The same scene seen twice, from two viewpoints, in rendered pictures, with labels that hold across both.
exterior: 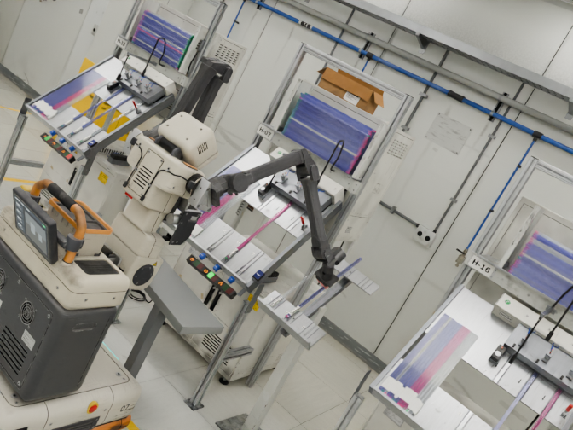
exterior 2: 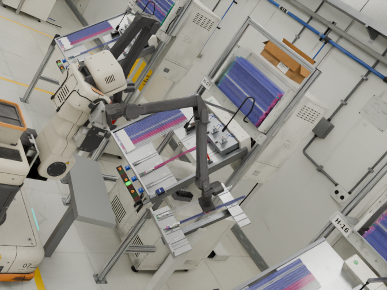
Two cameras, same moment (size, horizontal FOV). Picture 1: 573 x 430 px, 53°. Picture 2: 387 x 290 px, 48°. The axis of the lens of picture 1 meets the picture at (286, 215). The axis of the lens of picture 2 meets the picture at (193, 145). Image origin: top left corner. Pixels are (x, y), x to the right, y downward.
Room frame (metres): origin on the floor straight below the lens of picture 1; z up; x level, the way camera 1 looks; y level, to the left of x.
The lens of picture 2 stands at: (0.35, -0.56, 1.99)
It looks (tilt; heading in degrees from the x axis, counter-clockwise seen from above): 19 degrees down; 13
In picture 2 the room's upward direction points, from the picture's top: 36 degrees clockwise
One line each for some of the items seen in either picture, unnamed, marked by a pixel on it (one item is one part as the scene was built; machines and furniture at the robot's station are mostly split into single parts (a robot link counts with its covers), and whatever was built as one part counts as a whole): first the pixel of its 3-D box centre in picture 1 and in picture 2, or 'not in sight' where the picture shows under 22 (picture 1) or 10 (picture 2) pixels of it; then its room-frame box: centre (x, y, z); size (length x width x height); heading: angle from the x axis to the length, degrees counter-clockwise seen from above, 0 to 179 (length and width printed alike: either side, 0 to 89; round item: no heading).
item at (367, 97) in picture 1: (361, 90); (292, 62); (3.58, -0.05, 1.82); 0.68 x 0.30 x 0.20; 61
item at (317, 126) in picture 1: (329, 133); (251, 91); (3.27, 0.00, 1.52); 0.51 x 0.13 x 0.27; 61
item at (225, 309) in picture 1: (239, 305); (166, 214); (3.41, 0.00, 0.31); 0.70 x 0.65 x 0.62; 61
